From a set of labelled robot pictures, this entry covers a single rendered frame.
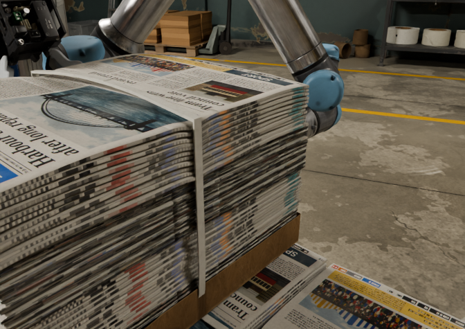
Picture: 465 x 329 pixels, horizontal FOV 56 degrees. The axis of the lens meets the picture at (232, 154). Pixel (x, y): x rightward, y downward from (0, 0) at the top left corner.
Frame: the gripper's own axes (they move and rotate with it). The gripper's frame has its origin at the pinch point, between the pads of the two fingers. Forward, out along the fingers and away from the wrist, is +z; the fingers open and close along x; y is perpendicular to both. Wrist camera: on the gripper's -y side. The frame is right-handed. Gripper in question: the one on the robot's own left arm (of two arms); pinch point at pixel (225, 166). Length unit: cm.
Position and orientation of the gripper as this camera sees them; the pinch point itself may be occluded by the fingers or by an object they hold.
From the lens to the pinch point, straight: 77.5
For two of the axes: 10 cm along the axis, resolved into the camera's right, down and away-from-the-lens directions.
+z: -6.7, 2.9, -6.8
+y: 0.0, -9.2, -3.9
